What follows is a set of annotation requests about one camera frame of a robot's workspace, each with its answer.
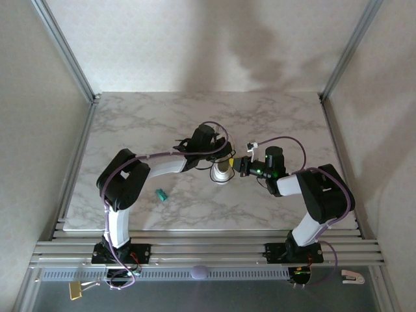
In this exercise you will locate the white sneaker shoe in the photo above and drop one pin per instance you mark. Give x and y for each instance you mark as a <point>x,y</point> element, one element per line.
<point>222,177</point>

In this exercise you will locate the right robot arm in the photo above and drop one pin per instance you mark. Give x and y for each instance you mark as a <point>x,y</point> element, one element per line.
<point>325,195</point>

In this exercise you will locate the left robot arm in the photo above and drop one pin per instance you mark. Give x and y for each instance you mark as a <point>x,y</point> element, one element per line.
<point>123,178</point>

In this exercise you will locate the small teal block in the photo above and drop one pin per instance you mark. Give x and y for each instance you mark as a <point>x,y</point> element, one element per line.
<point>162,195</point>

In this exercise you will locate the purple putty lump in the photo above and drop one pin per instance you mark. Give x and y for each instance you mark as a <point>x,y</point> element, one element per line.
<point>199,272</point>

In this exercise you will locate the black controller board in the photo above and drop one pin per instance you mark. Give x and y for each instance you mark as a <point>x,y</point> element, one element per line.
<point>122,275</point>
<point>300,276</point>

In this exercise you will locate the white plastic clip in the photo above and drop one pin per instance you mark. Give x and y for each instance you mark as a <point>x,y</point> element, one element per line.
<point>352,278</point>

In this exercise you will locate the gold binder clip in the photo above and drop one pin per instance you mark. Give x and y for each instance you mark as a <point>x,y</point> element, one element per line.
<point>75,291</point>

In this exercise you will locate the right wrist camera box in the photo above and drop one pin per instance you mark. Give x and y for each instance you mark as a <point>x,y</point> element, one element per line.
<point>251,148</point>

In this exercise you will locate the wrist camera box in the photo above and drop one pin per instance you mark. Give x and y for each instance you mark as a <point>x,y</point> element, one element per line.
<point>251,148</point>
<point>220,132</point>

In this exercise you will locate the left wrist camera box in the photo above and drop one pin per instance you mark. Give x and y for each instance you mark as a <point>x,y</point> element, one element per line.
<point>220,132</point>

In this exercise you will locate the aluminium side rail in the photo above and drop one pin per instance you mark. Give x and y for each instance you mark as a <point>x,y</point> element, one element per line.
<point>79,152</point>
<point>338,146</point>

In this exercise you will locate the aluminium rail frame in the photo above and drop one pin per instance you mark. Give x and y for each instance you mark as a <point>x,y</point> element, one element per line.
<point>208,250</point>

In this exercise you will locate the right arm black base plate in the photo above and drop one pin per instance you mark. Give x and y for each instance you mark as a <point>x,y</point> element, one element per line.
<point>274,253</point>

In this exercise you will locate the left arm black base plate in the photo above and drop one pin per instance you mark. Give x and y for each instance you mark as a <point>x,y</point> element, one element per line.
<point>143,252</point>

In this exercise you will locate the aluminium corner post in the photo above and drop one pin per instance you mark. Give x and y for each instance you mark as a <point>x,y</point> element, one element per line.
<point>65,48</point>
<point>352,45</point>

